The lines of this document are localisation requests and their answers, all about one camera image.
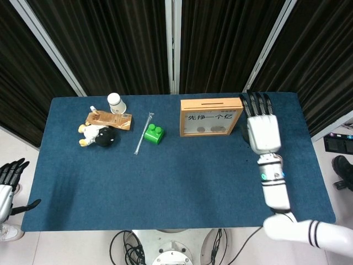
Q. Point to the black shoe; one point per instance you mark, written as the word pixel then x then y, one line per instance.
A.
pixel 343 167

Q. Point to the brown snack pouch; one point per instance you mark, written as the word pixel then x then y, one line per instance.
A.
pixel 110 119

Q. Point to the grey partition frame post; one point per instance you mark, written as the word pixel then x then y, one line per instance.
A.
pixel 49 47
pixel 173 47
pixel 331 127
pixel 267 47

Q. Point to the black and white plush toy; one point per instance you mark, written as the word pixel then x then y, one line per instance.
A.
pixel 103 136

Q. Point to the left black-fingered silver robot hand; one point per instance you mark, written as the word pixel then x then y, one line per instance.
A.
pixel 5 198

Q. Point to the green toy building brick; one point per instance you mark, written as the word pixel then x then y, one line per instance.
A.
pixel 154 134

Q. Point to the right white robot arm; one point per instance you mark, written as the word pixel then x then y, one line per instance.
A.
pixel 275 193

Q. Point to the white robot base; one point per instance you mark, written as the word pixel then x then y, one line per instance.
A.
pixel 171 248

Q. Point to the small white bottle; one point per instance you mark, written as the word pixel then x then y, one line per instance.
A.
pixel 93 108

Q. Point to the right black-fingered silver robot hand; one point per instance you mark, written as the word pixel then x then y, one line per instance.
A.
pixel 264 132

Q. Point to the white paper cup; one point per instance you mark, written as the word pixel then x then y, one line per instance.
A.
pixel 115 104

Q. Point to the wooden coin bank box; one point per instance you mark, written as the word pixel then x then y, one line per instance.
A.
pixel 212 105

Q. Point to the clear wrapped drinking straw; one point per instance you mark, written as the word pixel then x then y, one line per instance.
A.
pixel 143 133

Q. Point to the black office chair base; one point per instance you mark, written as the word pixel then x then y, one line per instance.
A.
pixel 340 185

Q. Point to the black pleated curtain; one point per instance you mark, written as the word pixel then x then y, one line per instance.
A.
pixel 317 69
pixel 110 47
pixel 220 47
pixel 22 96

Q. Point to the white sneaker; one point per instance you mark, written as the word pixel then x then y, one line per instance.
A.
pixel 11 233

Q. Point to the blue fabric table mat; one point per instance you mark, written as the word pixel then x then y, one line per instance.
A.
pixel 138 179

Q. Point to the black box with coloured buttons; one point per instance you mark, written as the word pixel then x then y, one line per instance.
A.
pixel 335 145

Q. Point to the silver coin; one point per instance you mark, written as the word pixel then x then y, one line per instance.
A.
pixel 219 128
pixel 201 129
pixel 213 129

